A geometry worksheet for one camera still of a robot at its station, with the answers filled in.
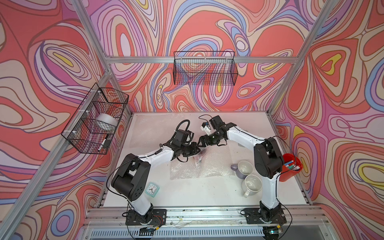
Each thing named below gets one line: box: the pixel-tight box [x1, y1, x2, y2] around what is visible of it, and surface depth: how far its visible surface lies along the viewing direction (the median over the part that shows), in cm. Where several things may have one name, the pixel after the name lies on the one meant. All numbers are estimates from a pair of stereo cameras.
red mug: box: [193, 148, 207, 164], surface depth 88 cm
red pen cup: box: [279, 153, 304, 182], surface depth 81 cm
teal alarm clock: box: [145, 182, 160, 198], surface depth 82 cm
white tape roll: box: [95, 113, 118, 132], surface depth 73 cm
